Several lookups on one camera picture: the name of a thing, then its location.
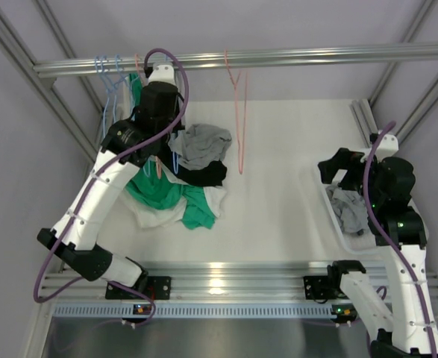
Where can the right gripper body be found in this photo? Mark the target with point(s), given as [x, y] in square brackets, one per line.
[354, 178]

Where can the grey tank top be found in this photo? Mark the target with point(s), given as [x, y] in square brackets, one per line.
[199, 145]
[350, 210]

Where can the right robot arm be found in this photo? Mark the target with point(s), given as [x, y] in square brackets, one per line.
[407, 327]

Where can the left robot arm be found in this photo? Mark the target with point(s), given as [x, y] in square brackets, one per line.
[126, 148]

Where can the black tank top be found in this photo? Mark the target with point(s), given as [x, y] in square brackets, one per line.
[212, 175]

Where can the green tank top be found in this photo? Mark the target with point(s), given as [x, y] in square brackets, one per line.
[166, 197]

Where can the white tank top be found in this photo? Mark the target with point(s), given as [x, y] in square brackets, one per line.
[166, 218]

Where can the white plastic basket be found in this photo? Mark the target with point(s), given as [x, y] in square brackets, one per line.
[353, 238]

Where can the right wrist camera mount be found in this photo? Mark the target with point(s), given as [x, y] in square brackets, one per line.
[388, 147]

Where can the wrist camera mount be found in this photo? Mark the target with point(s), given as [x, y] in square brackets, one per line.
[162, 73]
[388, 147]

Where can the right frame strut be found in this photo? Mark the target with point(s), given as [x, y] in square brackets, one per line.
[406, 92]

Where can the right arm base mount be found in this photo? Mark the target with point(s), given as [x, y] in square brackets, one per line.
[318, 288]

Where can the aluminium hanging rail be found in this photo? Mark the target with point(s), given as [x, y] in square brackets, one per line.
[381, 53]

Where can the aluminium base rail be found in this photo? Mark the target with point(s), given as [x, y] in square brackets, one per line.
[222, 282]

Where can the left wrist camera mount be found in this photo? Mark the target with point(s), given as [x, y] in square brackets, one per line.
[162, 73]

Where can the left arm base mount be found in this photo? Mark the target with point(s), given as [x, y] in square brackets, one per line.
[156, 288]

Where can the white slotted cable duct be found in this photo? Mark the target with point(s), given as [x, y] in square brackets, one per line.
[170, 310]

